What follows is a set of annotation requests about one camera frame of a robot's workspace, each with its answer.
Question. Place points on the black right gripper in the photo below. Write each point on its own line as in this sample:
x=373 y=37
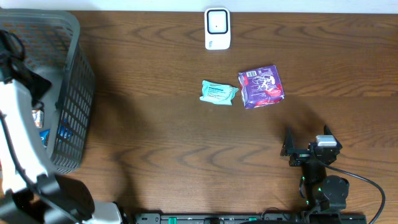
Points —
x=300 y=155

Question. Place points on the purple snack package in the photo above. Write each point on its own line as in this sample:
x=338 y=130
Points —
x=261 y=87

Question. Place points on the mint green wipes pack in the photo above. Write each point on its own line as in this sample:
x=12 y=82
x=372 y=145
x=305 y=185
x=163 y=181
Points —
x=218 y=94

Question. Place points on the blue Oreo cookie pack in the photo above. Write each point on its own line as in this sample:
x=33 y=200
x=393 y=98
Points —
x=45 y=137

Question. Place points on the orange snack packet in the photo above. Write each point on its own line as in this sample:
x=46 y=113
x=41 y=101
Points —
x=38 y=116

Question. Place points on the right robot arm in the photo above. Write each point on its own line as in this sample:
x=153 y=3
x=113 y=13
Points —
x=325 y=194

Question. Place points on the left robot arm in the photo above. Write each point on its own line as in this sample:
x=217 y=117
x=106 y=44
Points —
x=32 y=192

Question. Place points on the grey plastic mesh basket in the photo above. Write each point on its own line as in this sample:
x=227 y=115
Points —
x=52 y=50

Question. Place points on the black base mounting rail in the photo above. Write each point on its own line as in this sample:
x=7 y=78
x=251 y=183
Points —
x=156 y=218

